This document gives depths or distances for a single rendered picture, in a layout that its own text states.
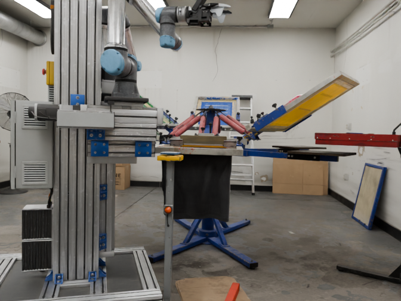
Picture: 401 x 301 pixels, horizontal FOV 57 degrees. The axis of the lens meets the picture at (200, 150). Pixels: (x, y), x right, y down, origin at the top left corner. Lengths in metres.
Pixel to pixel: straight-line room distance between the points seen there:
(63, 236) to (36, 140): 0.56
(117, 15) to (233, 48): 5.29
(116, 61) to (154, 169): 5.39
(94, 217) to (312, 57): 5.70
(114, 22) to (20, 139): 0.79
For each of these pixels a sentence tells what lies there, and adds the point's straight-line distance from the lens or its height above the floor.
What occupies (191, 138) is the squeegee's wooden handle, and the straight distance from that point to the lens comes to 2.86.
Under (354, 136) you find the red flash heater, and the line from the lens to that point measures 2.93.
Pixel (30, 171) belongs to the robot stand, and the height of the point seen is 0.85.
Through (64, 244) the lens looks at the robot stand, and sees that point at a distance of 2.29.
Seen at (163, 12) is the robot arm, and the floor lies 1.66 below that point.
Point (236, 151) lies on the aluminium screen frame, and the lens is 2.25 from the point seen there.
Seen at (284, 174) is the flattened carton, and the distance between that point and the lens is 6.97.
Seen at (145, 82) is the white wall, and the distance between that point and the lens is 7.24.
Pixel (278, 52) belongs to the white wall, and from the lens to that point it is 7.17.
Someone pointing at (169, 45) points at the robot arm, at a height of 1.50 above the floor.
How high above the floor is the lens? 1.09
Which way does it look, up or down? 3 degrees down
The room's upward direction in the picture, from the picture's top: 2 degrees clockwise
